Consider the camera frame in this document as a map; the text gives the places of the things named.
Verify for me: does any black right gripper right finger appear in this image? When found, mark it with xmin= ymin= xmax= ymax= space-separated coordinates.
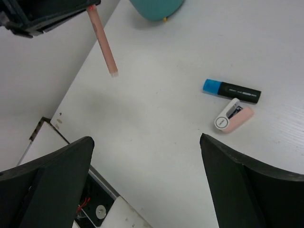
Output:
xmin=200 ymin=134 xmax=304 ymax=228

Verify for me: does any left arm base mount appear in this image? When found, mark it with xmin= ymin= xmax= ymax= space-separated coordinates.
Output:
xmin=75 ymin=166 xmax=120 ymax=228

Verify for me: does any teal round desk organizer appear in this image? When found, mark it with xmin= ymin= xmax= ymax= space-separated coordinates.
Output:
xmin=129 ymin=0 xmax=184 ymax=21

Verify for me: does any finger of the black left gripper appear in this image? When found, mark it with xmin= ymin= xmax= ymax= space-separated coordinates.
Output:
xmin=0 ymin=0 xmax=101 ymax=38

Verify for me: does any blue cap black highlighter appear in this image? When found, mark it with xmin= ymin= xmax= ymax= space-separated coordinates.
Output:
xmin=202 ymin=79 xmax=261 ymax=104

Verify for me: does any orange pen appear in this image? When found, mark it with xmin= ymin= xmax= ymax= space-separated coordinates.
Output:
xmin=86 ymin=5 xmax=118 ymax=77

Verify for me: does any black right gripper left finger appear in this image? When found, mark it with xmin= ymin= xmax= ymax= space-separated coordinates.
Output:
xmin=0 ymin=136 xmax=95 ymax=228

